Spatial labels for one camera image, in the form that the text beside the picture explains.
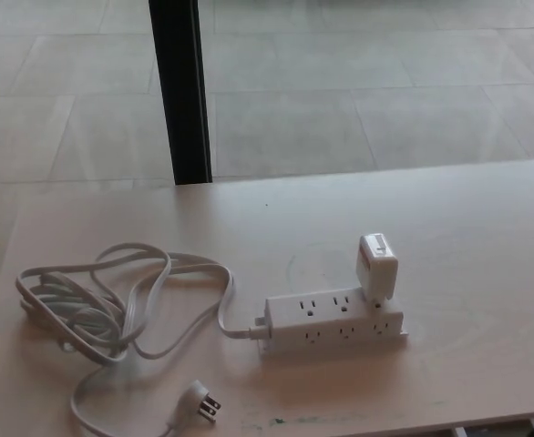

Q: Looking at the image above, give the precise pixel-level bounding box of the black window frame post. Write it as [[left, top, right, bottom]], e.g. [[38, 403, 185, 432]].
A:
[[148, 0, 213, 186]]

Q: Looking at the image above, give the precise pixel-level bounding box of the white flat power cord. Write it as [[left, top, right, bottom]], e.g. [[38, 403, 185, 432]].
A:
[[15, 241, 262, 437]]

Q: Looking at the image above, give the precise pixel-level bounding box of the white charger plug red label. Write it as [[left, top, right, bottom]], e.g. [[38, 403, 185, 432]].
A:
[[354, 232, 399, 303]]

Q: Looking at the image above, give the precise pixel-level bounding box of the white power strip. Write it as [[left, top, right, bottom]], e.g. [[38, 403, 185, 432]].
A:
[[253, 285, 411, 358]]

